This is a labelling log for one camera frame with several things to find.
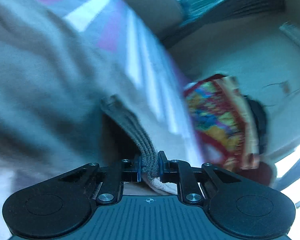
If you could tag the grey striped sweatshirt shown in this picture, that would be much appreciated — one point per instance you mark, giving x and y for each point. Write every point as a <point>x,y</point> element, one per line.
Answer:
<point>40,92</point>

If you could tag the white wall fixture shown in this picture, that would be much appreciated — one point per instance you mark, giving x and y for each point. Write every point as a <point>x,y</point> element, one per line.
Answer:
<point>295,35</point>

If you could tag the colourful printed blanket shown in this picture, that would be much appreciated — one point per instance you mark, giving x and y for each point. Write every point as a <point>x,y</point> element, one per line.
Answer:
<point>212,120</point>

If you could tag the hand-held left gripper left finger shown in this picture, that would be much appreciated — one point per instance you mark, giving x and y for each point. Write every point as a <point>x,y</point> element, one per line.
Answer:
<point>139,170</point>

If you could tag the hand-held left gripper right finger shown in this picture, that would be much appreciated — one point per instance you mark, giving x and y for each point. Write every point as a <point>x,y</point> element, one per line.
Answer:
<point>160,167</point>

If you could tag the bright metal-framed window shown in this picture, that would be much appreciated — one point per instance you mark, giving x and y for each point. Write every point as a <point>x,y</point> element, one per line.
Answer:
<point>295,165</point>

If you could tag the dark curtain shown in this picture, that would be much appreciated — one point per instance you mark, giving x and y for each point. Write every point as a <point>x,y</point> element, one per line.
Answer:
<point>227,7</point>

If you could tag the striped bed sheet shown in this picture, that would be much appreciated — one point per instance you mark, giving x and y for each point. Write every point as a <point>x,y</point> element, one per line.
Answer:
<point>90,12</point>

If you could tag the black cloth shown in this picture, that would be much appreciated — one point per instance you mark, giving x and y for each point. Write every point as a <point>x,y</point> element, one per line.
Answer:
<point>258,122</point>

